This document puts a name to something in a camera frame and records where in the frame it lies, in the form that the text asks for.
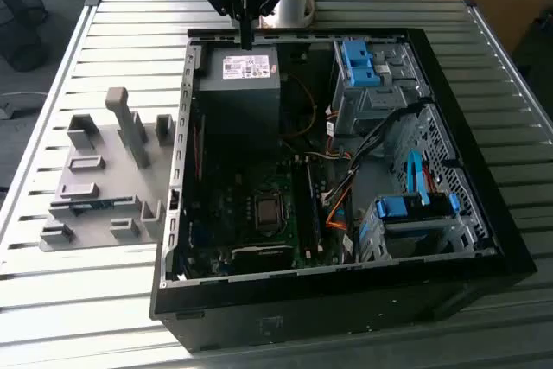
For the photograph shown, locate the blue RAM stick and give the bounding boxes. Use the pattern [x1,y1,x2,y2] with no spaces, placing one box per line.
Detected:
[68,200,116,215]

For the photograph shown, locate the blue empty disk carrier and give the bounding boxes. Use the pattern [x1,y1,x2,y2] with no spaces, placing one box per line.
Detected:
[340,40,385,87]

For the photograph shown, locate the grey power supply unit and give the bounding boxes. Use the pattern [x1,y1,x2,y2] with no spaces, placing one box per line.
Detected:
[196,47,283,150]

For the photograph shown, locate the metal disk bay cage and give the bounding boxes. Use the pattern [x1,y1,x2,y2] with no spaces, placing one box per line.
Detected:
[331,38,434,137]

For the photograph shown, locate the black mesh waste basket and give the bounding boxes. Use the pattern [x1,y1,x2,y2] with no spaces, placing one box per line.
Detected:
[0,0,49,73]

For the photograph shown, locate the grey parts rack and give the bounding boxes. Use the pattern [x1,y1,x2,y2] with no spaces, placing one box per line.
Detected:
[38,86,176,253]

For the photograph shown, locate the CPU socket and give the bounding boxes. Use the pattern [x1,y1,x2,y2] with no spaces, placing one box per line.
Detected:
[252,189,286,232]

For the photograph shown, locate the green motherboard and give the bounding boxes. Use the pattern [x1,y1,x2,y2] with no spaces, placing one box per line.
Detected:
[185,155,343,277]

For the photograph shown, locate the hard disk in blue carrier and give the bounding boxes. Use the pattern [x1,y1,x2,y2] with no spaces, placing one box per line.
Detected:
[373,193,460,232]

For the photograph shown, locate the black graphics card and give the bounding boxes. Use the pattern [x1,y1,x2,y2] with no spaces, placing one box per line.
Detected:
[230,244,296,276]

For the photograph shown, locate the black PC case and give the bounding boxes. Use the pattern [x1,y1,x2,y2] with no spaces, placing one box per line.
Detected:
[149,27,537,353]

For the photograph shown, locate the yellow wire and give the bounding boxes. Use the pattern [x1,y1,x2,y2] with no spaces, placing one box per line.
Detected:
[279,74,317,140]

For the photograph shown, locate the black cable bundle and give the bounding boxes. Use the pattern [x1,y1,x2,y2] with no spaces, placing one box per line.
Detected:
[344,102,423,176]

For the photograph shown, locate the orange wire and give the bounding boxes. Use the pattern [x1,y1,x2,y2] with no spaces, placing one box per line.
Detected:
[325,187,347,231]

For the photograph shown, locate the blue flat data wire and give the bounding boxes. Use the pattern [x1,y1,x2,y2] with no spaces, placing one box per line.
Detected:
[405,150,432,207]

